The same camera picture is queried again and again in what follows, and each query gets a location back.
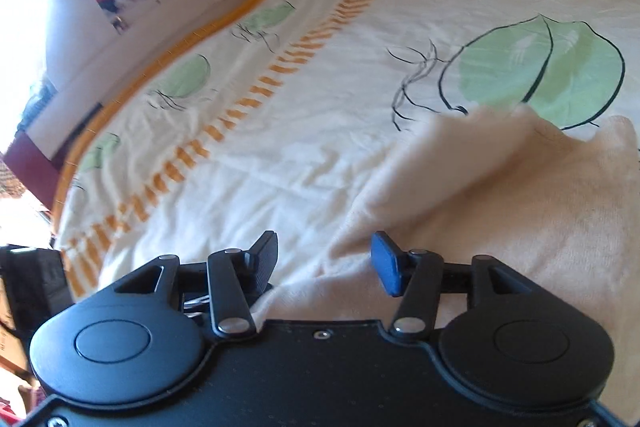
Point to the leaf-printed bedspread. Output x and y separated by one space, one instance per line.
350 107

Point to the black box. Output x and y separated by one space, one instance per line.
35 287

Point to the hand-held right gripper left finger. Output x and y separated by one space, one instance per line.
264 257

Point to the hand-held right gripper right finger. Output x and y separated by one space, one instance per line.
387 263

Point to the dark red furniture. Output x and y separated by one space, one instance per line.
27 167

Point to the cream knit sweater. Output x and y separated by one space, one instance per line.
525 217

